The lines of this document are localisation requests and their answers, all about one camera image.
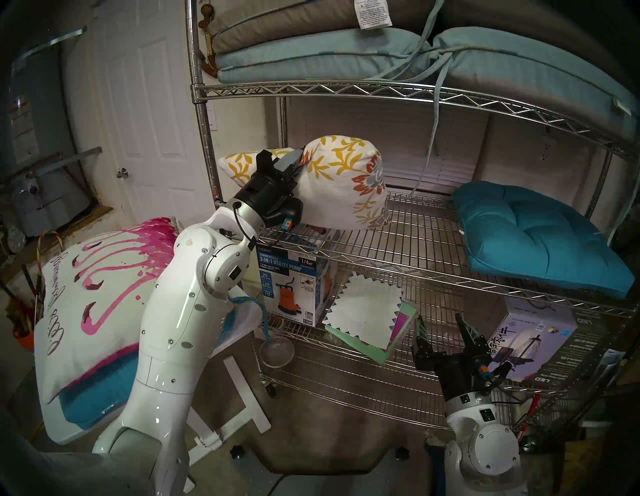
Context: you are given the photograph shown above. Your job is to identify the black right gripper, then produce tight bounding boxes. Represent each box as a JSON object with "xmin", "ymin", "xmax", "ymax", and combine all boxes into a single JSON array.
[{"xmin": 412, "ymin": 312, "xmax": 494, "ymax": 401}]

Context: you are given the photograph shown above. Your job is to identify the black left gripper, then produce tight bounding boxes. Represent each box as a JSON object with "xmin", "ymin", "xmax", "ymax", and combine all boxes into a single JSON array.
[{"xmin": 234, "ymin": 147, "xmax": 306, "ymax": 226}]

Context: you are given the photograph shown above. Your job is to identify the floral JOY throw pillow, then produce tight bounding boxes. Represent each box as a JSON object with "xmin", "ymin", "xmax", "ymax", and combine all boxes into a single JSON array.
[{"xmin": 218, "ymin": 135, "xmax": 393, "ymax": 231}]

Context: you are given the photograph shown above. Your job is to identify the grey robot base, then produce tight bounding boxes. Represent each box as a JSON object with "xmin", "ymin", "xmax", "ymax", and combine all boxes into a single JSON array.
[{"xmin": 245, "ymin": 435, "xmax": 431, "ymax": 496}]

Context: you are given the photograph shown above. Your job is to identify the light blue bench cushion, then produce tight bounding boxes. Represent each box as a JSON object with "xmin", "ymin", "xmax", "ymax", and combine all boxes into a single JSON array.
[{"xmin": 215, "ymin": 27, "xmax": 433, "ymax": 85}]

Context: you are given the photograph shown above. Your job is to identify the teal tufted seat cushion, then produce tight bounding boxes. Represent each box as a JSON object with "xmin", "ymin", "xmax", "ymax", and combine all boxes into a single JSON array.
[{"xmin": 452, "ymin": 181, "xmax": 636, "ymax": 300}]

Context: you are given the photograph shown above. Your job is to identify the white cushion care tag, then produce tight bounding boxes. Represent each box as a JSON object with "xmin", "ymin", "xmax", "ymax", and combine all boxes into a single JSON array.
[{"xmin": 354, "ymin": 0, "xmax": 393, "ymax": 30}]

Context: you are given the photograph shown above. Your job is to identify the light blue tied cushion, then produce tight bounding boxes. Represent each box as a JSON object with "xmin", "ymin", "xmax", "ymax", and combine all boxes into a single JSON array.
[{"xmin": 432, "ymin": 26, "xmax": 640, "ymax": 146}]

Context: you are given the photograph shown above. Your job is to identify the teal flat seat cushion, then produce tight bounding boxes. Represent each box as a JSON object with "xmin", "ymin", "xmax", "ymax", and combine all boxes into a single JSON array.
[{"xmin": 59, "ymin": 295, "xmax": 261, "ymax": 431}]

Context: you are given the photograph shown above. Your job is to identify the pink paper sheet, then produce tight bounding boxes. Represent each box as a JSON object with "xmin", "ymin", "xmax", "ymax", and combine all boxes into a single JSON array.
[{"xmin": 389, "ymin": 307, "xmax": 412, "ymax": 348}]

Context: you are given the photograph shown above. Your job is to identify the green paper sheet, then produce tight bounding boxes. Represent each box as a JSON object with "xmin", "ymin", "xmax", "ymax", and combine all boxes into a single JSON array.
[{"xmin": 325, "ymin": 300, "xmax": 420, "ymax": 365}]

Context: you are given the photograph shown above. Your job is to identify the white scalloped paper sheet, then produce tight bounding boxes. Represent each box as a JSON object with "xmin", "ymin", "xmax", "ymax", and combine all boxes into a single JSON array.
[{"xmin": 322, "ymin": 272, "xmax": 403, "ymax": 351}]

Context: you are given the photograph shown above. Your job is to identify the LED lamp box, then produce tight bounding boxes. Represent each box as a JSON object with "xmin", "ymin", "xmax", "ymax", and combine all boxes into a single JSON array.
[{"xmin": 487, "ymin": 297, "xmax": 608, "ymax": 386}]

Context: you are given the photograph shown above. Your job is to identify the utility pump box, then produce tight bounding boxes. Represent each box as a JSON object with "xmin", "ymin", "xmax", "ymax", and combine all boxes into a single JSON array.
[{"xmin": 256, "ymin": 225, "xmax": 342, "ymax": 328}]

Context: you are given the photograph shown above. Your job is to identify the dark blue cloth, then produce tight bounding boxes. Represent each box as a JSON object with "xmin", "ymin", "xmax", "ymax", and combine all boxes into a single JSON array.
[{"xmin": 425, "ymin": 435, "xmax": 449, "ymax": 496}]

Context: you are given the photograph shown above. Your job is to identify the white panel door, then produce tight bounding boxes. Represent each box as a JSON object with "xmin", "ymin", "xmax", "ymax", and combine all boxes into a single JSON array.
[{"xmin": 62, "ymin": 0, "xmax": 221, "ymax": 236}]

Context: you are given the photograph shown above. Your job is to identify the clear glass bowl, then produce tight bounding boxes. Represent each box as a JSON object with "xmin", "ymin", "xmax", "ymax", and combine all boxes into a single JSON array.
[{"xmin": 260, "ymin": 336, "xmax": 296, "ymax": 369}]

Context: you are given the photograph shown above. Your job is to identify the white folding table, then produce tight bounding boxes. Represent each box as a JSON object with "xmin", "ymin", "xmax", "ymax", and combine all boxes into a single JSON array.
[{"xmin": 37, "ymin": 270, "xmax": 273, "ymax": 493}]

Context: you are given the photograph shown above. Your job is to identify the brown wooden ledge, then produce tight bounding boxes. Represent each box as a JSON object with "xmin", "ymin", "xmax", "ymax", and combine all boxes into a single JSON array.
[{"xmin": 0, "ymin": 204, "xmax": 113, "ymax": 283}]

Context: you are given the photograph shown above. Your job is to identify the pink flamingo throw pillow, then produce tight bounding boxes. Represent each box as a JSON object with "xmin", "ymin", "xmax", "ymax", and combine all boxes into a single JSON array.
[{"xmin": 34, "ymin": 216, "xmax": 201, "ymax": 405}]

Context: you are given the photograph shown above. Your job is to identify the grey water heater tank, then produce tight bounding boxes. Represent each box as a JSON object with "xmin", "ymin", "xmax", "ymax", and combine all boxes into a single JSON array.
[{"xmin": 7, "ymin": 50, "xmax": 93, "ymax": 236}]

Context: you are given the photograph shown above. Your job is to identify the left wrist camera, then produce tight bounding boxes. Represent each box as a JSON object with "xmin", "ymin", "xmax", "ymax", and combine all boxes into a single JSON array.
[{"xmin": 270, "ymin": 197, "xmax": 305, "ymax": 232}]

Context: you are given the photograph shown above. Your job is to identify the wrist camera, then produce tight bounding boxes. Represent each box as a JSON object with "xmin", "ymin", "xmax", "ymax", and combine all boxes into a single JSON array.
[
  {"xmin": 475, "ymin": 357, "xmax": 514, "ymax": 389},
  {"xmin": 270, "ymin": 197, "xmax": 305, "ymax": 232}
]

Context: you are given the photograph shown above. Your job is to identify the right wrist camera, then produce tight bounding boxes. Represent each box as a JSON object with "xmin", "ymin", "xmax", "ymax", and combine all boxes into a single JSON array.
[{"xmin": 475, "ymin": 357, "xmax": 514, "ymax": 389}]

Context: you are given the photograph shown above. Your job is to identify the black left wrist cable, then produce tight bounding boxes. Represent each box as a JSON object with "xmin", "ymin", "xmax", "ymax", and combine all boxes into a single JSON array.
[{"xmin": 231, "ymin": 201, "xmax": 259, "ymax": 252}]

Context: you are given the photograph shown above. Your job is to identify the chrome wire shelf rack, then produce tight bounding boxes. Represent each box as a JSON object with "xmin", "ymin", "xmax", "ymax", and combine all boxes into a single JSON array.
[{"xmin": 185, "ymin": 0, "xmax": 640, "ymax": 451}]

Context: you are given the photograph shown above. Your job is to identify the red handled tool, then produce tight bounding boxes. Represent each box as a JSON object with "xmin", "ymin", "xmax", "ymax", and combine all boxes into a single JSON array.
[{"xmin": 514, "ymin": 394, "xmax": 543, "ymax": 443}]

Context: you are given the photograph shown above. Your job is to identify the brown wooden wall hooks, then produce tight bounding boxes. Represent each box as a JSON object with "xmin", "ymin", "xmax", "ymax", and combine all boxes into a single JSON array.
[{"xmin": 197, "ymin": 2, "xmax": 218, "ymax": 78}]

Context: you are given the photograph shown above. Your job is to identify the metal tank strap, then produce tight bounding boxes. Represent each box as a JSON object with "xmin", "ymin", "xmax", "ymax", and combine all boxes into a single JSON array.
[
  {"xmin": 10, "ymin": 27, "xmax": 88, "ymax": 66},
  {"xmin": 0, "ymin": 147, "xmax": 103, "ymax": 186}
]

